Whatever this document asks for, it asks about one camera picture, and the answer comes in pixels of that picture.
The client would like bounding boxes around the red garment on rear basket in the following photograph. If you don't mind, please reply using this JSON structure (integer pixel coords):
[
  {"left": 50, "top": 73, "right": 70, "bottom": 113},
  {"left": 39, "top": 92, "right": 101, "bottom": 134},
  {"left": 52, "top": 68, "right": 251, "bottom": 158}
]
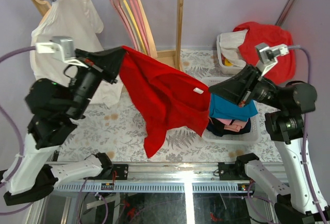
[{"left": 233, "top": 22, "right": 296, "bottom": 84}]

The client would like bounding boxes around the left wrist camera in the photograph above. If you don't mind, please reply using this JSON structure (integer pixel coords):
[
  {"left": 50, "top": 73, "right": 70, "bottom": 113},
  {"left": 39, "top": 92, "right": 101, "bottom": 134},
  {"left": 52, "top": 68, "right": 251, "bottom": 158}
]
[{"left": 35, "top": 36, "right": 88, "bottom": 68}]

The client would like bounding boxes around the pink hanger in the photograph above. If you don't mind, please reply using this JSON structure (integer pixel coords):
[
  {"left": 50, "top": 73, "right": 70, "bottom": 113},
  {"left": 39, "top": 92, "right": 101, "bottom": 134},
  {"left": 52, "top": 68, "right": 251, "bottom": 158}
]
[
  {"left": 110, "top": 0, "right": 141, "bottom": 51},
  {"left": 129, "top": 0, "right": 149, "bottom": 55}
]

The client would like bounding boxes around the aluminium rail frame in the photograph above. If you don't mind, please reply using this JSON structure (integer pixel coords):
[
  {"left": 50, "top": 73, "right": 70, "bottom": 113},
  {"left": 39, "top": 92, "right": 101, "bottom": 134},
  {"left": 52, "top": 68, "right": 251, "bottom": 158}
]
[{"left": 25, "top": 161, "right": 318, "bottom": 224}]

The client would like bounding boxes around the red t shirt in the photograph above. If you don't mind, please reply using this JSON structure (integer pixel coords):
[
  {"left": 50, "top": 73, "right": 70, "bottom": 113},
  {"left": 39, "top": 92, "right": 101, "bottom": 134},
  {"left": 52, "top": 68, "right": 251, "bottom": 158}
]
[{"left": 120, "top": 46, "right": 211, "bottom": 158}]

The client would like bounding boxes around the white garment in rear basket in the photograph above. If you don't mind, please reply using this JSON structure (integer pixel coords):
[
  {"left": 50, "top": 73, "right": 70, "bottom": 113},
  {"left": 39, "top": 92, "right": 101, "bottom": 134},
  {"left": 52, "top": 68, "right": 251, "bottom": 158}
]
[{"left": 219, "top": 29, "right": 248, "bottom": 68}]

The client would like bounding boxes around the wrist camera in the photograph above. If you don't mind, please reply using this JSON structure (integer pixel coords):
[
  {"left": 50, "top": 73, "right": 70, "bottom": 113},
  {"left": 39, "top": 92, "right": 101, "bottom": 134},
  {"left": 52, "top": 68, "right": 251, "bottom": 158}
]
[
  {"left": 255, "top": 43, "right": 289, "bottom": 77},
  {"left": 35, "top": 36, "right": 88, "bottom": 68}
]

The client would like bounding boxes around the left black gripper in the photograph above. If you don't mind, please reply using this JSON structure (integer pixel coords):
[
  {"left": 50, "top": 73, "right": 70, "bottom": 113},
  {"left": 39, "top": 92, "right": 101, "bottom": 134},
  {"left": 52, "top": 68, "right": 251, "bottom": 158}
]
[{"left": 65, "top": 44, "right": 125, "bottom": 117}]

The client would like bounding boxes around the white t shirt on hanger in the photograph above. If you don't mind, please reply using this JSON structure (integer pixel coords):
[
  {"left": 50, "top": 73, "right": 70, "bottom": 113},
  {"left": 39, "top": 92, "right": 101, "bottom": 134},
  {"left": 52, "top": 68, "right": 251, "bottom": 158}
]
[{"left": 29, "top": 0, "right": 124, "bottom": 108}]

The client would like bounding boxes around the rear white basket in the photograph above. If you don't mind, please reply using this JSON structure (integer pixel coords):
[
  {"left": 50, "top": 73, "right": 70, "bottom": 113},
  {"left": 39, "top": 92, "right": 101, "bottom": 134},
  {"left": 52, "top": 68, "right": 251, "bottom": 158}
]
[{"left": 216, "top": 35, "right": 243, "bottom": 75}]

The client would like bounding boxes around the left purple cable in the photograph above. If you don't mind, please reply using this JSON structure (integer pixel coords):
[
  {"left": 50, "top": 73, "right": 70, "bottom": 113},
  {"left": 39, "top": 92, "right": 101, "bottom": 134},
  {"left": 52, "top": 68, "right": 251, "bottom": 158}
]
[{"left": 0, "top": 46, "right": 39, "bottom": 214}]

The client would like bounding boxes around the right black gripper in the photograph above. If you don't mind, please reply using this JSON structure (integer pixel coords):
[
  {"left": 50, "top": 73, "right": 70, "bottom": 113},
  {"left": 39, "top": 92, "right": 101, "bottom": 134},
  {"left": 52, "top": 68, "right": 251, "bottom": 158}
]
[{"left": 209, "top": 64, "right": 287, "bottom": 111}]

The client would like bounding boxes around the floral table cloth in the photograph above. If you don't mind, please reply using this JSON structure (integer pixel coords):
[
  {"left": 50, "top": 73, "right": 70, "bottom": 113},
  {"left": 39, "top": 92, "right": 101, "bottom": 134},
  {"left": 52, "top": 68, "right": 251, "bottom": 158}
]
[{"left": 58, "top": 49, "right": 291, "bottom": 163}]

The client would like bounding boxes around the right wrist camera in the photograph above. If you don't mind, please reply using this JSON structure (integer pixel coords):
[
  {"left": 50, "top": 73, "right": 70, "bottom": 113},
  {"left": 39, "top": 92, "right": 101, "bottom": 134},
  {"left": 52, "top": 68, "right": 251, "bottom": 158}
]
[{"left": 255, "top": 43, "right": 289, "bottom": 77}]

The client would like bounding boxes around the light wooden hanger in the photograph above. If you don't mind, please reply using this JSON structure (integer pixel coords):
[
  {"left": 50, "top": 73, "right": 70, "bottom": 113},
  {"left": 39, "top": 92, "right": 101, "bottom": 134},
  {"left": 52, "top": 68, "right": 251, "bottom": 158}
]
[{"left": 135, "top": 0, "right": 158, "bottom": 59}]

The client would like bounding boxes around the pink garment in basket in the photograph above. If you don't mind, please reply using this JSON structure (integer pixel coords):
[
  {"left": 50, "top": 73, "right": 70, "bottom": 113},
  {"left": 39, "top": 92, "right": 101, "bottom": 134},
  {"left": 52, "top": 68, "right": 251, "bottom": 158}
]
[{"left": 210, "top": 117, "right": 248, "bottom": 132}]

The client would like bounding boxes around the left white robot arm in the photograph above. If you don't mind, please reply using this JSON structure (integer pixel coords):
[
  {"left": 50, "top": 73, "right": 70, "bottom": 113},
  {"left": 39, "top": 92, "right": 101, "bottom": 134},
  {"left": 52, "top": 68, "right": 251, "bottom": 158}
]
[{"left": 1, "top": 47, "right": 126, "bottom": 206}]

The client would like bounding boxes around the white laundry basket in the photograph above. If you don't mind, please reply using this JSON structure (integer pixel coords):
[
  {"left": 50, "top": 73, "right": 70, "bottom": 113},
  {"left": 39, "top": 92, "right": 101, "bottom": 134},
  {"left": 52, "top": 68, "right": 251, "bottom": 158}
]
[{"left": 199, "top": 76, "right": 261, "bottom": 145}]

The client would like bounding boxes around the yellow hanger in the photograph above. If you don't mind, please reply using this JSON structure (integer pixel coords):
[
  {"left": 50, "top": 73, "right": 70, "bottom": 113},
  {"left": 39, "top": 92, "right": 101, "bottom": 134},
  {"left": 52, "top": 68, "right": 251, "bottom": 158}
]
[{"left": 124, "top": 0, "right": 147, "bottom": 54}]

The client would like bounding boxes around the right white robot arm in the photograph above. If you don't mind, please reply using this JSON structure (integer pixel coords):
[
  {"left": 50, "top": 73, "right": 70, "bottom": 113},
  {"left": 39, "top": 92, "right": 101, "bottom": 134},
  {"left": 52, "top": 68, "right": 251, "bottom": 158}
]
[{"left": 209, "top": 65, "right": 329, "bottom": 223}]

